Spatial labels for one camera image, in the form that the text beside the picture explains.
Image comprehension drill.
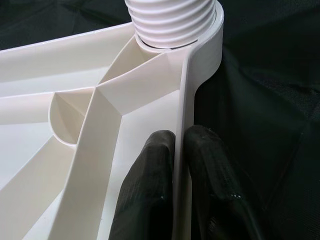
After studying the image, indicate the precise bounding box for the black table cloth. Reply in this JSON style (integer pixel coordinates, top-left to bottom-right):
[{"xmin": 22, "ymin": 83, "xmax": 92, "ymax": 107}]
[{"xmin": 0, "ymin": 0, "xmax": 320, "ymax": 240}]

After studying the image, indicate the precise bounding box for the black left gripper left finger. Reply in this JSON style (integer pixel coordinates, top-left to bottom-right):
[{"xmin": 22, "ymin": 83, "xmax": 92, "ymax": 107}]
[{"xmin": 109, "ymin": 129, "xmax": 176, "ymax": 240}]

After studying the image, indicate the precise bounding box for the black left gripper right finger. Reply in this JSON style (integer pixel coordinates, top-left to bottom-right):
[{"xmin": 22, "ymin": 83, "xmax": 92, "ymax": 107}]
[{"xmin": 184, "ymin": 124, "xmax": 266, "ymax": 240}]

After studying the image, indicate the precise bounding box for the white plastic table top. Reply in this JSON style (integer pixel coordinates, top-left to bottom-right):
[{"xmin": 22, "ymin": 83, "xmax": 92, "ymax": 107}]
[{"xmin": 0, "ymin": 1, "xmax": 225, "ymax": 240}]

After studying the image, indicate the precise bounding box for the white plastic table leg tube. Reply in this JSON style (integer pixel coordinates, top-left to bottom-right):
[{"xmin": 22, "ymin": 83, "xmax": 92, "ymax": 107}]
[{"xmin": 127, "ymin": 0, "xmax": 219, "ymax": 49}]

